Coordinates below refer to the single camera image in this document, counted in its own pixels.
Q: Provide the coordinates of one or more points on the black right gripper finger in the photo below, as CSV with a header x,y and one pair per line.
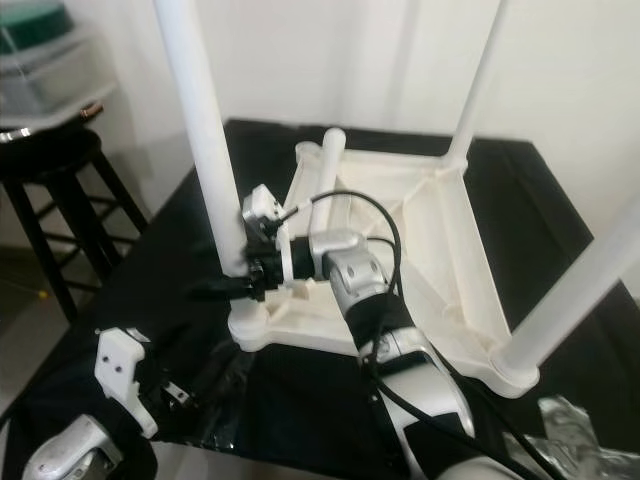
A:
x,y
222,288

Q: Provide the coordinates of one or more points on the clear plastic tape strip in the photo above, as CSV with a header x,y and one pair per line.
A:
x,y
222,395

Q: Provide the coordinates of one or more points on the white plastic children tabletop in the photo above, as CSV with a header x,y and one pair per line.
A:
x,y
440,230

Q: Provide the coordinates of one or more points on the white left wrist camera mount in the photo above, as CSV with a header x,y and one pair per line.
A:
x,y
122,375

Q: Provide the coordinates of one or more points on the clear plastic storage box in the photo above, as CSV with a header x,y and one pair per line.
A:
x,y
60,85

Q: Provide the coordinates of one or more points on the green round lid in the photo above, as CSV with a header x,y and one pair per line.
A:
x,y
35,25

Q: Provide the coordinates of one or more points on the black round stool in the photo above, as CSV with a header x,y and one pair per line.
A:
x,y
50,160

